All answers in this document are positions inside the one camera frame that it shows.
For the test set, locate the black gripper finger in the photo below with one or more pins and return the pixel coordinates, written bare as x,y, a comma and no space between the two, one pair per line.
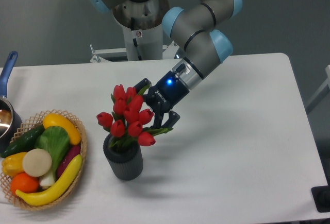
142,87
173,118

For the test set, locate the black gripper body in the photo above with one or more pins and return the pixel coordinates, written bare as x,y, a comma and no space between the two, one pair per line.
166,93

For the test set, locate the red tulip bouquet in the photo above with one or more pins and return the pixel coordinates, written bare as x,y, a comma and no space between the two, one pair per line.
126,123

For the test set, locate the dark grey ribbed vase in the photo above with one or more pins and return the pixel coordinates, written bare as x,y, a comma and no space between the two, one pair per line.
126,166

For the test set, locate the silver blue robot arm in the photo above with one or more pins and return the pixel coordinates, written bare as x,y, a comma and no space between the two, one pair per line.
145,22

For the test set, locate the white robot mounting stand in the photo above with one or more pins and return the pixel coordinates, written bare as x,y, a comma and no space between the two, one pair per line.
139,45

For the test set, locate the purple sweet potato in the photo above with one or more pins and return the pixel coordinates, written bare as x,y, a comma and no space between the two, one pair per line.
73,151

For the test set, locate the yellow squash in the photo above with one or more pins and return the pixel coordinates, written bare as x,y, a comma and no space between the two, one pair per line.
54,119

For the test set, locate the green bok choy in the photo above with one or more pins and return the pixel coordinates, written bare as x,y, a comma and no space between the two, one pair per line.
56,142

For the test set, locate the woven wicker basket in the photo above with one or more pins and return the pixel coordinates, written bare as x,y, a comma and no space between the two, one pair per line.
29,124

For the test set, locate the green cucumber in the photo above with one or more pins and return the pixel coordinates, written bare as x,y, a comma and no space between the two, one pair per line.
23,143

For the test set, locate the beige round bun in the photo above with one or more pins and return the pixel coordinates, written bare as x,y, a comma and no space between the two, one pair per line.
37,162

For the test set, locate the yellow banana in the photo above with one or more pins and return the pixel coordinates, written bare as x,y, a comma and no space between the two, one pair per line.
57,189

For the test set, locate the yellow bell pepper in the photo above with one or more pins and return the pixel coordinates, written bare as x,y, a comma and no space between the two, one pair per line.
13,165

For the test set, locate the orange fruit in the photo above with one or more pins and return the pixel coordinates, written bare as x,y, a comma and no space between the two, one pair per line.
24,183

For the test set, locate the black device at table edge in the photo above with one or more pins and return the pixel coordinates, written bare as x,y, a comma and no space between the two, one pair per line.
321,198

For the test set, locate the blue handled saucepan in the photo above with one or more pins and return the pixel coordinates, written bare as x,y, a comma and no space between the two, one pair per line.
10,120

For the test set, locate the white frame at right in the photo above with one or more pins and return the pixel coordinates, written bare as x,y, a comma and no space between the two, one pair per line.
319,94

